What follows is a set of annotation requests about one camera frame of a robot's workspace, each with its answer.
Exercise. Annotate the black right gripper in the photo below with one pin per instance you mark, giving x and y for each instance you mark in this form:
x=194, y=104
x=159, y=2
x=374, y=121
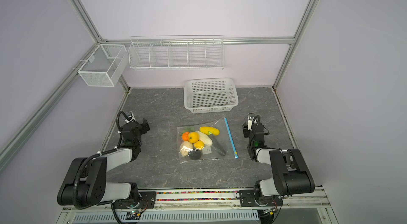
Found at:
x=246, y=132

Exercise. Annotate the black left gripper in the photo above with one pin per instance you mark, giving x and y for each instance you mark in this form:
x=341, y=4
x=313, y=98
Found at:
x=144, y=126

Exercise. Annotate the dark toy eggplant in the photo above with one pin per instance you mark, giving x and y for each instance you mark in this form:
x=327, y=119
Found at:
x=216, y=145

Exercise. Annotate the clear zip top bag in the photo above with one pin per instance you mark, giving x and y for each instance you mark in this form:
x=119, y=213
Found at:
x=209, y=153

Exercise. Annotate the yellow toy corn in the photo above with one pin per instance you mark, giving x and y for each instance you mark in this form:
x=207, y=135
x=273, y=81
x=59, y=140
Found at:
x=209, y=131

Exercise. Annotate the white toy cucumber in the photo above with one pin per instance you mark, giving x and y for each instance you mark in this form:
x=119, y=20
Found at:
x=205, y=139

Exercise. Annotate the orange toy carrot piece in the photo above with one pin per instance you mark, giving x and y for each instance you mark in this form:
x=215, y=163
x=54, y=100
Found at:
x=185, y=136

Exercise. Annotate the beige toy potato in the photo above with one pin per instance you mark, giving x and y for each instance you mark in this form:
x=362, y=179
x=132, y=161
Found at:
x=185, y=148

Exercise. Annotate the yellow toy lemon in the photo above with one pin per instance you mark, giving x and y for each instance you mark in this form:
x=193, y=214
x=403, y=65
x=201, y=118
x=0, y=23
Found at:
x=199, y=145

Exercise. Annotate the green toy leaf vegetable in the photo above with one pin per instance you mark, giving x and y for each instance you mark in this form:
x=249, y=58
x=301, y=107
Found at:
x=188, y=129

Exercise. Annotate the black toy avocado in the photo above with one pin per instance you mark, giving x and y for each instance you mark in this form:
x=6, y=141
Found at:
x=195, y=154

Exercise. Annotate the white perforated plastic basket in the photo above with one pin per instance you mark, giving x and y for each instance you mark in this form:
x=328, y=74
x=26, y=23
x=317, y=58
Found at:
x=210, y=95

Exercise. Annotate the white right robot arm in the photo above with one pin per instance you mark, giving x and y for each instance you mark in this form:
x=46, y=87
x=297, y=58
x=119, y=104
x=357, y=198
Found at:
x=289, y=172

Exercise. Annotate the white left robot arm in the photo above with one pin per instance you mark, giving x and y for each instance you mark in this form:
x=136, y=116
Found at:
x=85, y=184

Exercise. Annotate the white mesh wall box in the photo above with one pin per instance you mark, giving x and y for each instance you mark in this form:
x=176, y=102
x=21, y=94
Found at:
x=104, y=66

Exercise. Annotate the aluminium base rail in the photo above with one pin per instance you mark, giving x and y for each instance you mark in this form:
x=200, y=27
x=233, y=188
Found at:
x=206, y=206

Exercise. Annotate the white wire wall rack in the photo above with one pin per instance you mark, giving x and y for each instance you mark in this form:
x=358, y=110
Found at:
x=176, y=52

